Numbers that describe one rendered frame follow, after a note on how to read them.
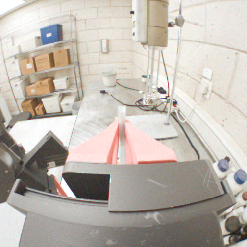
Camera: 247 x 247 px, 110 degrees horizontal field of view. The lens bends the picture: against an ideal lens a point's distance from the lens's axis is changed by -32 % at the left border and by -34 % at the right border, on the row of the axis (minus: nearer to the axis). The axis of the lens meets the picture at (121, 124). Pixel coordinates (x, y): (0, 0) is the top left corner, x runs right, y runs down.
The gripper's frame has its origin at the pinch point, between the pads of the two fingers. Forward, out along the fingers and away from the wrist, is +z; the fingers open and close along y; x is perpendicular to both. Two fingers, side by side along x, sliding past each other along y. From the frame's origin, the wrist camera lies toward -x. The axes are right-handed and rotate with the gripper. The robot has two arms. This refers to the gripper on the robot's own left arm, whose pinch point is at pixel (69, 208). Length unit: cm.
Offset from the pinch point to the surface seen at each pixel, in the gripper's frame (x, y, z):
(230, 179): -32.3, -20.6, 23.6
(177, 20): -65, 2, -19
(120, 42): -175, 173, -26
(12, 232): 28.6, 7.9, -2.1
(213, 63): -74, -3, 5
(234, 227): -20.1, -29.5, 26.9
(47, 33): -78, 191, -111
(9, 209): 26.8, 16.3, -4.7
